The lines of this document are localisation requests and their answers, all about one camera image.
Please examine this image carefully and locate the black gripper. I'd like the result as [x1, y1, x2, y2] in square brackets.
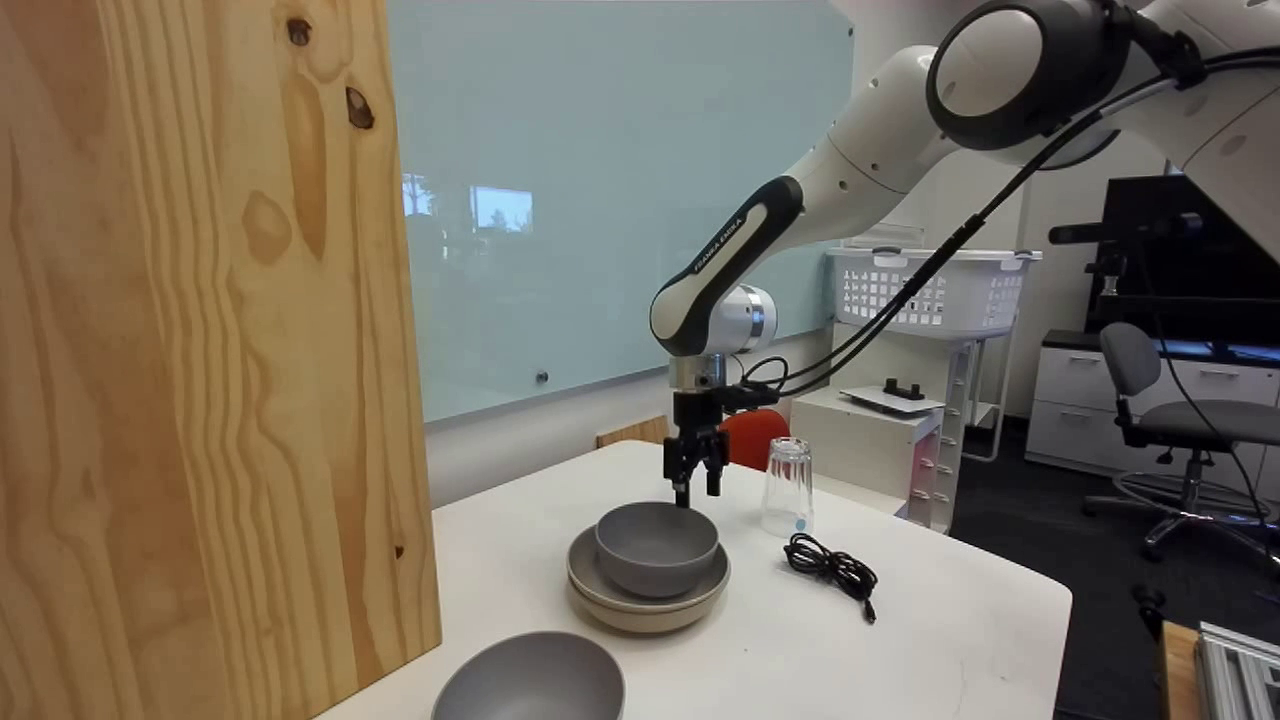
[661, 386, 734, 514]

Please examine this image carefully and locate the gray bowl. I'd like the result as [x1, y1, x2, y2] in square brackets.
[592, 502, 726, 604]

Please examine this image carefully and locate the grey plate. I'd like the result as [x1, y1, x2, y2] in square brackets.
[429, 628, 630, 720]

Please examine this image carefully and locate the beige bottom bowl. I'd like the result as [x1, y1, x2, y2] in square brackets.
[566, 526, 737, 639]

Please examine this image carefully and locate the red chair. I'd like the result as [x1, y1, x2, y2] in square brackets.
[726, 404, 798, 474]

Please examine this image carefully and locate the clear drinking glass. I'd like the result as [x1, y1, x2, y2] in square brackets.
[760, 435, 820, 538]

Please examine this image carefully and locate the white low cabinet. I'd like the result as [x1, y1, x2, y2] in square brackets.
[794, 386, 954, 514]

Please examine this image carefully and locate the white tray with black parts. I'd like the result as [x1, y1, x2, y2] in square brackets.
[849, 378, 946, 422]

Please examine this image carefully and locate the clear plastic drawer tower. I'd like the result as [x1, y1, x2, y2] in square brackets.
[906, 414, 967, 538]

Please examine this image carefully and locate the glass whiteboard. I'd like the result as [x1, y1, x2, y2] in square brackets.
[381, 0, 859, 429]

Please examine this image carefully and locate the white laundry basket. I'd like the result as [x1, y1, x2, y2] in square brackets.
[829, 246, 1046, 343]

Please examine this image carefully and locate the white drawer cabinet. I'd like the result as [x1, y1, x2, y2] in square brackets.
[1022, 329, 1280, 484]

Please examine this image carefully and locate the gray office chair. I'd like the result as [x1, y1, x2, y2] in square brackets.
[1082, 320, 1280, 564]

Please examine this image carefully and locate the wooden plywood panel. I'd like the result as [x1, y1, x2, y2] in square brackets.
[0, 0, 446, 720]

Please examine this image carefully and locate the black monitor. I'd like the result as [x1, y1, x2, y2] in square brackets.
[1086, 173, 1280, 354]

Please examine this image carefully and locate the wooden board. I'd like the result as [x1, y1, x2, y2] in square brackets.
[1157, 618, 1211, 720]

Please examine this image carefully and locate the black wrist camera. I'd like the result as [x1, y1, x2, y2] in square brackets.
[716, 378, 783, 416]

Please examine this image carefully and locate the coiled black cable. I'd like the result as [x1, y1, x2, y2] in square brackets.
[780, 529, 884, 628]

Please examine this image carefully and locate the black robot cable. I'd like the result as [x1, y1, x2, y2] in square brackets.
[737, 46, 1280, 400]

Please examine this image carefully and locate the black stereo camera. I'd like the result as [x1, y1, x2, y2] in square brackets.
[1050, 215, 1118, 250]

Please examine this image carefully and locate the aluminium frame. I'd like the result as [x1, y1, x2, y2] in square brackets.
[1197, 618, 1280, 720]

